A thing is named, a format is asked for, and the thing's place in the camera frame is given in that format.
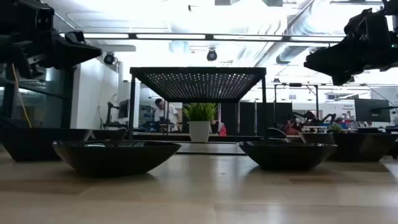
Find person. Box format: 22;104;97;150
154;98;180;132

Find small black monitor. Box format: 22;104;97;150
117;98;130;119

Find black perforated metal shelf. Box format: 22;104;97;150
129;66;268;156

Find long overhead light bar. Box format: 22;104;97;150
58;32;346;44

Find deep black square plate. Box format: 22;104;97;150
299;132;398;163
0;128;93;162

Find black framed glass partition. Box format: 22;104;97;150
0;63;78;130

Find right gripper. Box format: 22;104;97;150
303;33;391;87

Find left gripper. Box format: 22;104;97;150
0;29;103;79

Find large black monitor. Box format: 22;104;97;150
354;98;392;123

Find black metal gantry frame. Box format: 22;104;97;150
273;82;320;128

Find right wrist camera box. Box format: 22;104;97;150
343;7;391;37

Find black partition panels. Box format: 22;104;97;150
220;101;293;136

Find black leaf-shaped plate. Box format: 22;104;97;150
51;139;182;178
237;140;338;171

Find green plant in white pot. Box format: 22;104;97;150
182;102;218;143

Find yellow cable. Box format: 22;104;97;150
11;63;32;128

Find black monitor stand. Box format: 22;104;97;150
106;101;119;124

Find black metal table frame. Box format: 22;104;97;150
126;132;302;144

